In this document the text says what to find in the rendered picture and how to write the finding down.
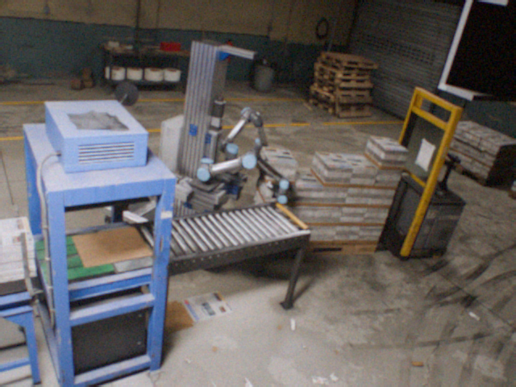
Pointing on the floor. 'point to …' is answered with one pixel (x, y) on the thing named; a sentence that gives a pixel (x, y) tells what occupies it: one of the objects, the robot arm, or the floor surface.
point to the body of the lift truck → (438, 226)
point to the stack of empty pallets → (339, 74)
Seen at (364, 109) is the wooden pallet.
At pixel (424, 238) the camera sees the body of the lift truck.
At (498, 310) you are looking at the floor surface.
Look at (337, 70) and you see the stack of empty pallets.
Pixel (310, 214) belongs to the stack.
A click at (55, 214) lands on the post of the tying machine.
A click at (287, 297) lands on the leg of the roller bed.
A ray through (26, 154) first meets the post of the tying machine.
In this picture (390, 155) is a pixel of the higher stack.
